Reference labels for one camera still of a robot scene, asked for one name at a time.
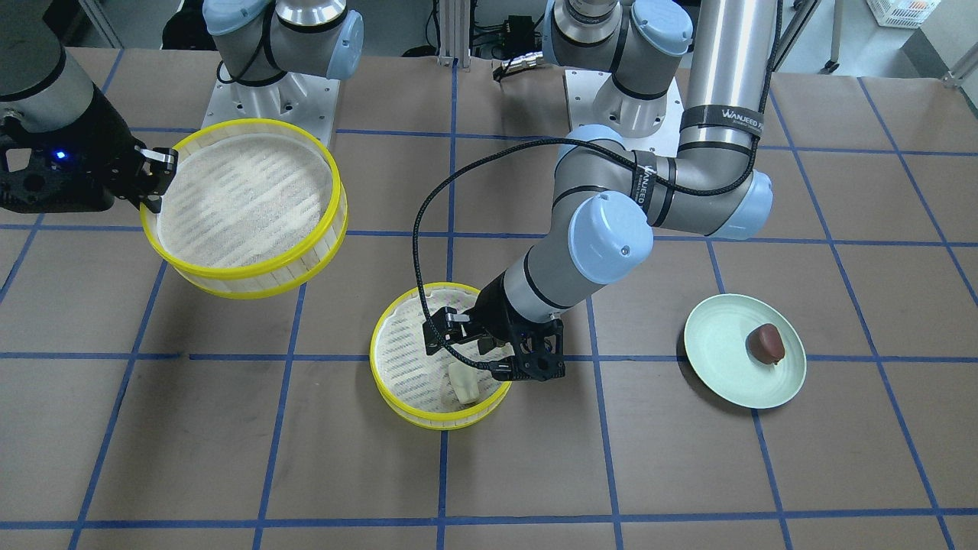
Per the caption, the light green plate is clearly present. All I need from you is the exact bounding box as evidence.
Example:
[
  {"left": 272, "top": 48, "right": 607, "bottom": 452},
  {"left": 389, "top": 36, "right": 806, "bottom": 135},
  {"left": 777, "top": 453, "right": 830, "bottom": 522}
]
[{"left": 682, "top": 293, "right": 807, "bottom": 409}]

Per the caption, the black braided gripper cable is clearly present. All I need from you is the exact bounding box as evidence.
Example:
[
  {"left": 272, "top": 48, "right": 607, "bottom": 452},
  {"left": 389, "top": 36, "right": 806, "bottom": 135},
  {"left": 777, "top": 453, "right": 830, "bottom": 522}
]
[{"left": 413, "top": 137, "right": 650, "bottom": 371}]

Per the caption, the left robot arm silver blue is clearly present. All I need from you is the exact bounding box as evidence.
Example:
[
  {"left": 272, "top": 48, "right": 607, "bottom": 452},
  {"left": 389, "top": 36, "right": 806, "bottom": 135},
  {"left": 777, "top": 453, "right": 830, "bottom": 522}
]
[{"left": 416, "top": 1, "right": 783, "bottom": 380}]

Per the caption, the brown bun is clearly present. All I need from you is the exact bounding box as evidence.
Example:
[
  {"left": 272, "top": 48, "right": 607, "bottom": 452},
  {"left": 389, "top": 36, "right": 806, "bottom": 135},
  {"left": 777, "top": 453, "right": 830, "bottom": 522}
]
[{"left": 745, "top": 323, "right": 786, "bottom": 365}]

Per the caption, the yellow steamer bottom layer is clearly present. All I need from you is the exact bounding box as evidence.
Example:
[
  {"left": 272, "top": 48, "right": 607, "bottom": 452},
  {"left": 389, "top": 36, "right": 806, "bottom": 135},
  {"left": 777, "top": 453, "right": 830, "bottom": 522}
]
[{"left": 369, "top": 289, "right": 511, "bottom": 431}]

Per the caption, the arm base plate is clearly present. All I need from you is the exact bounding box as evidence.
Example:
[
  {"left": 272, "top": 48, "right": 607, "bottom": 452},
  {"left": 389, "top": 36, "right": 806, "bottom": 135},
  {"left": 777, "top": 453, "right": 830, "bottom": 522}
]
[
  {"left": 200, "top": 73, "right": 340, "bottom": 147},
  {"left": 565, "top": 67, "right": 684, "bottom": 157}
]

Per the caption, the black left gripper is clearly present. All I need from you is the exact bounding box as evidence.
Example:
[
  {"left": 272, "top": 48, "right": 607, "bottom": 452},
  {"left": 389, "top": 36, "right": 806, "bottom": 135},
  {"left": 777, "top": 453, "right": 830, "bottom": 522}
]
[{"left": 423, "top": 273, "right": 565, "bottom": 380}]

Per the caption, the yellow steamer layer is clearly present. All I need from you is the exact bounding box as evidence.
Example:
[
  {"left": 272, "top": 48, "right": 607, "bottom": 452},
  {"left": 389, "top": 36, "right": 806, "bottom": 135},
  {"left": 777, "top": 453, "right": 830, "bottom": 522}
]
[
  {"left": 369, "top": 289, "right": 511, "bottom": 431},
  {"left": 140, "top": 118, "right": 349, "bottom": 299}
]

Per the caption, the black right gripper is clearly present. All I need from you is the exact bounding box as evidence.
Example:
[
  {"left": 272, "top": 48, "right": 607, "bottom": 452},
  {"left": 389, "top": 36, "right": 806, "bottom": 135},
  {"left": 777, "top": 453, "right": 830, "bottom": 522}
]
[{"left": 1, "top": 87, "right": 179, "bottom": 215}]

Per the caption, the yellow steamer top layer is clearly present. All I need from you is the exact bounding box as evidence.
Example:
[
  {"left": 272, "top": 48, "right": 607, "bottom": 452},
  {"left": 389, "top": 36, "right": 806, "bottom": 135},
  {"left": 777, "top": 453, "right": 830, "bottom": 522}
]
[{"left": 140, "top": 118, "right": 349, "bottom": 299}]

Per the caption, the white bun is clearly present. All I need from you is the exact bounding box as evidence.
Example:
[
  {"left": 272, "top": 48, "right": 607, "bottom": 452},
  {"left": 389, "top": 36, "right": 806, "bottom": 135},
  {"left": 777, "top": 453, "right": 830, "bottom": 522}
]
[{"left": 448, "top": 362, "right": 480, "bottom": 406}]

